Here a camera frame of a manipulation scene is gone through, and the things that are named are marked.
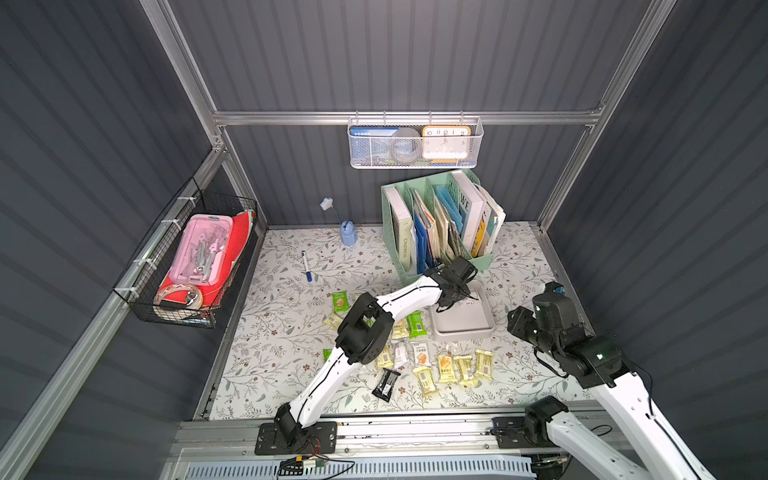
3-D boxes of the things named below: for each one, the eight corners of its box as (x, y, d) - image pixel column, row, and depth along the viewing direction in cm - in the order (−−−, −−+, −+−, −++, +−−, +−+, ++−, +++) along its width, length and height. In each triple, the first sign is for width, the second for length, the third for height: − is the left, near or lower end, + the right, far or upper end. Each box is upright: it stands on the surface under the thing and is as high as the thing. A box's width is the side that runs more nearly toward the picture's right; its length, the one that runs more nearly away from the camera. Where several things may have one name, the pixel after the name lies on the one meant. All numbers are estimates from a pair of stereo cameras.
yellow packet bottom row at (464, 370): (457, 386, 83) (458, 384, 82) (453, 358, 89) (454, 355, 87) (477, 386, 83) (478, 384, 82) (472, 358, 89) (473, 355, 87)
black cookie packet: (372, 394, 82) (372, 392, 80) (384, 369, 87) (384, 366, 85) (388, 402, 81) (388, 400, 79) (399, 376, 85) (399, 373, 83)
